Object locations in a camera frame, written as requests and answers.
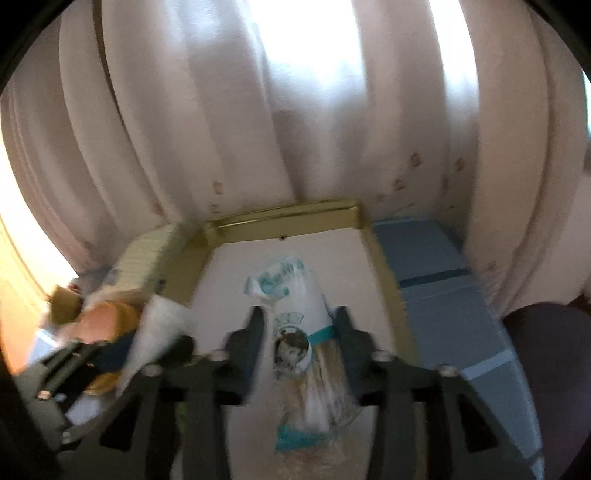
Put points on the white pink knitted cloth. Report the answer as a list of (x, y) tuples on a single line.
[(162, 322)]

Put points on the gold metal tray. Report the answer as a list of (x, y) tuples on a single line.
[(323, 255)]

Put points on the pale pink curtain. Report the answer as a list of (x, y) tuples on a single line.
[(121, 116)]

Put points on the white teal plastic package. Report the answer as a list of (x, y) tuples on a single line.
[(316, 405)]

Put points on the yellow plush cloth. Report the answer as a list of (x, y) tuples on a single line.
[(105, 315)]

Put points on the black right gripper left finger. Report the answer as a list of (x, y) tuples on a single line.
[(238, 371)]

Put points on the white tissue box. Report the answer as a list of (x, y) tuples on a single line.
[(143, 264)]

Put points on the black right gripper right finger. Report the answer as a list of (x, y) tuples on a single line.
[(365, 376)]

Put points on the dark purple round stool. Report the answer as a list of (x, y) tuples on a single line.
[(552, 342)]

